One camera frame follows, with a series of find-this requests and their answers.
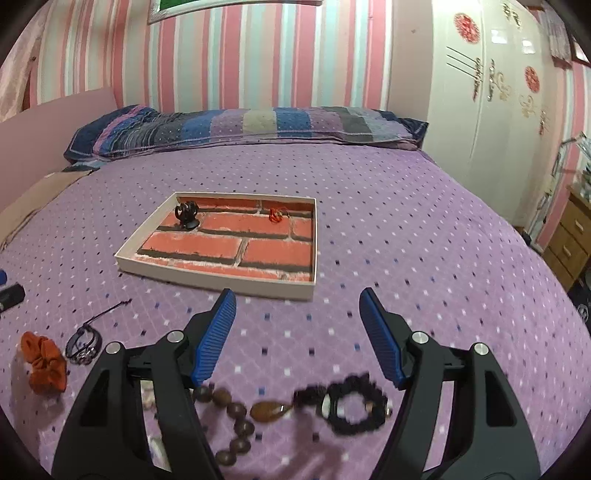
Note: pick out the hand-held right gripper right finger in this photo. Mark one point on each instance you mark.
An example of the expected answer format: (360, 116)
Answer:
(379, 339)

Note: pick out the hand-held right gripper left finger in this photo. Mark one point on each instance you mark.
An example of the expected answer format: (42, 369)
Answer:
(216, 337)

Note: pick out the orange fabric scrunchie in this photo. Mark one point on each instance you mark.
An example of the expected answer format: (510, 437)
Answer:
(42, 364)

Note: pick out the black scrunchie with bell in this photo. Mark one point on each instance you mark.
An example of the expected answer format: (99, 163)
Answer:
(358, 413)

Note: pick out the brick print shallow box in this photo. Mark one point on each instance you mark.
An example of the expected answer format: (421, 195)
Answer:
(240, 249)

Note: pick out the purple checked bedspread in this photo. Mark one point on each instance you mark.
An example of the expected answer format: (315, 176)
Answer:
(415, 230)

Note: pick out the small black hair clip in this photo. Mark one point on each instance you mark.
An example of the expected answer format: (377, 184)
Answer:
(187, 214)

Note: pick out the pink headboard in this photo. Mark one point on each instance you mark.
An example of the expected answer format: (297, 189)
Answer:
(51, 120)

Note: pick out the striped patchwork pillow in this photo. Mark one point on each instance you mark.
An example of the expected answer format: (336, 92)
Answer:
(249, 127)

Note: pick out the pink curtain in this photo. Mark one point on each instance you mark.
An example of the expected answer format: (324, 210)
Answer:
(16, 64)

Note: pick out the wooden nightstand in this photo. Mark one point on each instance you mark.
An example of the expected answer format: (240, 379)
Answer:
(570, 240)

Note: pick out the white wardrobe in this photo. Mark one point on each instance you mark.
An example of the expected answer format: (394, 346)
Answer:
(489, 106)

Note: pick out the metal desk lamp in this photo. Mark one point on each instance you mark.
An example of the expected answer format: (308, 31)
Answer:
(564, 157)

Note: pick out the clutter on nightstand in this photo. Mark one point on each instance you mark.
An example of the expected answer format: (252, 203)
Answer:
(585, 173)

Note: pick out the framed wall picture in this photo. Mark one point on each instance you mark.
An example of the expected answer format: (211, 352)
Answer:
(231, 8)

